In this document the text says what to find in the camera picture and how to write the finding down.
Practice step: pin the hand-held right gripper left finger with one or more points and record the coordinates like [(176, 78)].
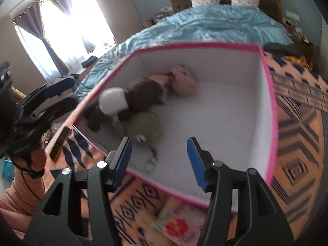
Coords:
[(123, 158)]

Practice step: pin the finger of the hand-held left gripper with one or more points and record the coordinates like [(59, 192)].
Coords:
[(51, 114), (60, 85)]

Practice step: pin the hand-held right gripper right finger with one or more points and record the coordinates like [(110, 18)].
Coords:
[(197, 164)]

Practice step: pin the pink box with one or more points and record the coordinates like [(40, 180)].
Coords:
[(230, 120)]

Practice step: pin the person's left forearm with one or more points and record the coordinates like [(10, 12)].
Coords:
[(23, 194)]

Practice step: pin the gold phone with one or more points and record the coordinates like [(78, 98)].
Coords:
[(60, 144)]

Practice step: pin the grey curtain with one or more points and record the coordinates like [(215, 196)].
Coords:
[(48, 48), (64, 2)]

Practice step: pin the green plush ball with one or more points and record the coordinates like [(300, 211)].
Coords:
[(146, 125)]

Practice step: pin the turquoise basket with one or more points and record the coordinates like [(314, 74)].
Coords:
[(7, 169)]

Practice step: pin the window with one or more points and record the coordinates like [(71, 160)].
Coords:
[(64, 33)]

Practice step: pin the flower print card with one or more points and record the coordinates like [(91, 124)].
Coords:
[(176, 225)]

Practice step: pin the brown and white plush toy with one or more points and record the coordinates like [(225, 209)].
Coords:
[(143, 92)]

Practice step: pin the orange navy patterned blanket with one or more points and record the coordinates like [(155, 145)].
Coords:
[(294, 133)]

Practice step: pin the cluttered bedside table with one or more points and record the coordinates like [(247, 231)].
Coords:
[(160, 16)]

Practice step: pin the blue quilt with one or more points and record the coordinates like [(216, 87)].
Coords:
[(217, 23)]

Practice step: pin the cluttered nightstand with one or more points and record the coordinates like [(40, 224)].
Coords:
[(305, 46)]

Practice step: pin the white wall switch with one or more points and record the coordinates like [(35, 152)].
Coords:
[(292, 16)]

